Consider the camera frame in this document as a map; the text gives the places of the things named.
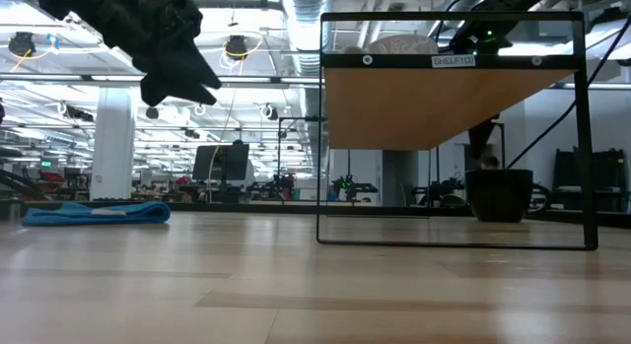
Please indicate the white pillar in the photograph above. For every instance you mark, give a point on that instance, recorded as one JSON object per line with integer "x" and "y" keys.
{"x": 112, "y": 147}

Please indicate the silver ventilation duct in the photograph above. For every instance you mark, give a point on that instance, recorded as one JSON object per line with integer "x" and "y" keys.
{"x": 305, "y": 33}

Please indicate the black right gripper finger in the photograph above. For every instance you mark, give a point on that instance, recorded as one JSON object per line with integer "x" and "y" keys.
{"x": 484, "y": 137}

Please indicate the grey patterned ceramic mug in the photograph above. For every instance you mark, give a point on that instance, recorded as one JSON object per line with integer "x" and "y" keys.
{"x": 404, "y": 44}

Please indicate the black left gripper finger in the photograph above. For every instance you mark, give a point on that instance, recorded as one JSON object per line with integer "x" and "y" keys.
{"x": 167, "y": 92}
{"x": 194, "y": 70}

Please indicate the black mug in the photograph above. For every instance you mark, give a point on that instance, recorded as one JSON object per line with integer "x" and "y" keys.
{"x": 498, "y": 196}

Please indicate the green-lit robot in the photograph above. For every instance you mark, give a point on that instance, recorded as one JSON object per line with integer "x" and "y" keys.
{"x": 352, "y": 186}

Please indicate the long ceiling light bar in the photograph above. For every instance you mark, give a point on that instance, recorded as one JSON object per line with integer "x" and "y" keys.
{"x": 74, "y": 77}

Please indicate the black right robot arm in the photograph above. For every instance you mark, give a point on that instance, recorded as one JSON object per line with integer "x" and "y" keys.
{"x": 493, "y": 9}

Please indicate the wooden shelf with black frame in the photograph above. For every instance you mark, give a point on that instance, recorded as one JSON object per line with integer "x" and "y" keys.
{"x": 424, "y": 107}

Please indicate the grey pillar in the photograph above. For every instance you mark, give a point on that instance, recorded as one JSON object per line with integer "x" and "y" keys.
{"x": 399, "y": 179}

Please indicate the black monitor on stand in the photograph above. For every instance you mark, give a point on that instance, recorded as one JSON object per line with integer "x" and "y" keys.
{"x": 219, "y": 162}

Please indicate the black ceiling camera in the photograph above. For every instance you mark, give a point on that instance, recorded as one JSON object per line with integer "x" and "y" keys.
{"x": 236, "y": 47}
{"x": 21, "y": 43}

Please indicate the blue folded cloth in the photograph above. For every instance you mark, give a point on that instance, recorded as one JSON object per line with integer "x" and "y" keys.
{"x": 98, "y": 215}

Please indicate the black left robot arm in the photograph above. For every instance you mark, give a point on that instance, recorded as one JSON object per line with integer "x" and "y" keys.
{"x": 74, "y": 1}

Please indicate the black high-back bench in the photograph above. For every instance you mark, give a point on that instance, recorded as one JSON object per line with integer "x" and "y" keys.
{"x": 606, "y": 171}

